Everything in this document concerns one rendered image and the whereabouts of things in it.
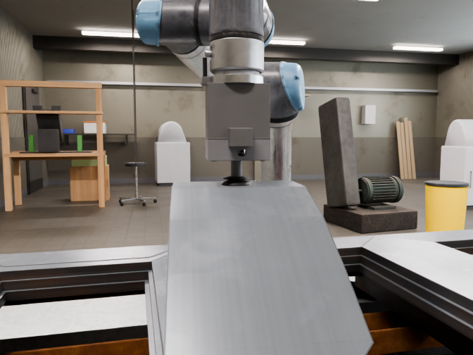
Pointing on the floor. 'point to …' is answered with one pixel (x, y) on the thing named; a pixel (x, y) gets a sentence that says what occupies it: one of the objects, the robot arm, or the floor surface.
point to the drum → (445, 205)
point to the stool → (135, 184)
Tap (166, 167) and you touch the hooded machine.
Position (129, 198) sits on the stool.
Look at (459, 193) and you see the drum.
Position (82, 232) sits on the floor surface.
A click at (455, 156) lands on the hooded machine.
